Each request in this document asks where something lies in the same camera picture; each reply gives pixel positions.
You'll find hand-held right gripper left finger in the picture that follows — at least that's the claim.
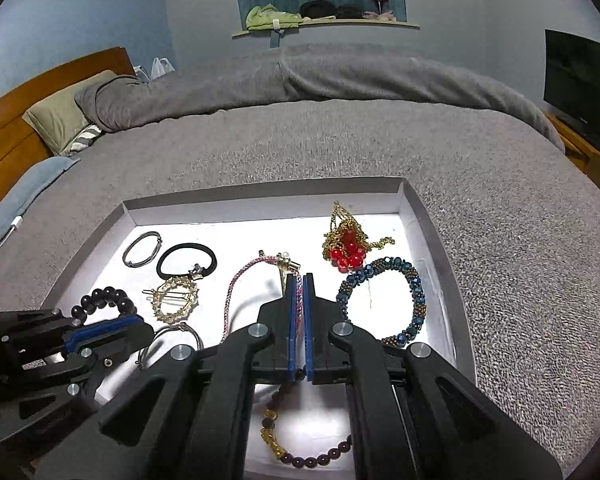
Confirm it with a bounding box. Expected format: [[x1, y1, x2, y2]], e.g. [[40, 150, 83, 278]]
[[32, 274, 303, 480]]

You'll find blue blanket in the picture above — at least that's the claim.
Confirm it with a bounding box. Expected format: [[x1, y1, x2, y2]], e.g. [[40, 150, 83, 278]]
[[0, 156, 81, 261]]

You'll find grey duvet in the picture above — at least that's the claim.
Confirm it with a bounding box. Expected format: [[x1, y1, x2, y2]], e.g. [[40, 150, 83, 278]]
[[75, 42, 566, 153]]

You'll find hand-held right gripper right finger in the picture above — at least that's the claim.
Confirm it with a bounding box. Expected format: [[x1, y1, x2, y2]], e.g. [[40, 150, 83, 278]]
[[302, 273, 563, 480]]

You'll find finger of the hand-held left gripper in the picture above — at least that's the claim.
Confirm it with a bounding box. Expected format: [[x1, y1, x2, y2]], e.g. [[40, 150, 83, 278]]
[[0, 309, 143, 361], [0, 320, 155, 443]]

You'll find thin silver bangle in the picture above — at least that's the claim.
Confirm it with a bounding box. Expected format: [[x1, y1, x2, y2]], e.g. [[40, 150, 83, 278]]
[[137, 323, 204, 372]]

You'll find wooden windowsill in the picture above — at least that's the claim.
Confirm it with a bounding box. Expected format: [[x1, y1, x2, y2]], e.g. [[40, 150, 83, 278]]
[[231, 19, 421, 39]]

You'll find wooden headboard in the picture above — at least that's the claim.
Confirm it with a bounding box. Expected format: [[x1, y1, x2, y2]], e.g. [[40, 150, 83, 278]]
[[0, 47, 136, 211]]

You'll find green pillow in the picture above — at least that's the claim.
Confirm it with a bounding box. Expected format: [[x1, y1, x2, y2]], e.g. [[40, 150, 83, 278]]
[[22, 70, 118, 157]]

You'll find white plastic bag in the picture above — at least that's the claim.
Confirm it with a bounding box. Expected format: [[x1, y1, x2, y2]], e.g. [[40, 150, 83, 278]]
[[150, 56, 176, 81]]

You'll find pink braided bracelet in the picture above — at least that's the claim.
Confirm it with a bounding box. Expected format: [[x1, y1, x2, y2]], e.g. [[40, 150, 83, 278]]
[[220, 249, 303, 346]]

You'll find round gold hair clip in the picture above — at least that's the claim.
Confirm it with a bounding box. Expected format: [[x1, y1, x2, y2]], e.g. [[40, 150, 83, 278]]
[[142, 275, 199, 324]]

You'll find black hair tie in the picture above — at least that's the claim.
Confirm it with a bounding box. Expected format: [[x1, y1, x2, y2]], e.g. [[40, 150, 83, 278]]
[[156, 243, 217, 281]]

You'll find blue beaded bracelet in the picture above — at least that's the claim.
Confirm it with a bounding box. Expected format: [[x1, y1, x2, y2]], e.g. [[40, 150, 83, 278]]
[[336, 256, 427, 348]]

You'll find black television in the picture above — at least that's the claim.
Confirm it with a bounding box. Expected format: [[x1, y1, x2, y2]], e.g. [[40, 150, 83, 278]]
[[544, 29, 600, 157]]

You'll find wooden television stand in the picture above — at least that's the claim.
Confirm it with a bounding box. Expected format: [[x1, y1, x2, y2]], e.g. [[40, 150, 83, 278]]
[[545, 112, 600, 186]]

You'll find grey bed cover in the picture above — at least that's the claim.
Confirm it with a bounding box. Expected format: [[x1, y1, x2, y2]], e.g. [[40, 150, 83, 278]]
[[0, 97, 600, 466]]

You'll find striped pillow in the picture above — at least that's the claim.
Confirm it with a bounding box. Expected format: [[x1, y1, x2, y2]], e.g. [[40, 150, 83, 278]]
[[60, 124, 103, 157]]

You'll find green cloth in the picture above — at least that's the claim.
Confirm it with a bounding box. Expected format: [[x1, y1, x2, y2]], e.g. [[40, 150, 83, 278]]
[[245, 4, 303, 31]]

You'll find dark wooden bead bracelet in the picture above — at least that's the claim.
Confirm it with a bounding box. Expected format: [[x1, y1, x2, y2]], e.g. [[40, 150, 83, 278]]
[[70, 286, 142, 328]]

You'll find red bead gold chain ornament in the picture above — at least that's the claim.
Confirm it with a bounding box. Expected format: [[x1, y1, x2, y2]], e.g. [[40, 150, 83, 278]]
[[321, 201, 396, 274]]

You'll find dark bracelet with gold beads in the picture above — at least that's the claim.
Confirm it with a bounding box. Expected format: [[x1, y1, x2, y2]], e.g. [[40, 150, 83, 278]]
[[260, 384, 353, 469]]

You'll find black cloth bundle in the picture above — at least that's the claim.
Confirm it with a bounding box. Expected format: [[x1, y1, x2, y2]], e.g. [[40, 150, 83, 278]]
[[299, 0, 363, 21]]

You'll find grey cardboard box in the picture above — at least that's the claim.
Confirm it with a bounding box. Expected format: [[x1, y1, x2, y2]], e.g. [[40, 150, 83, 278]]
[[30, 176, 478, 478]]

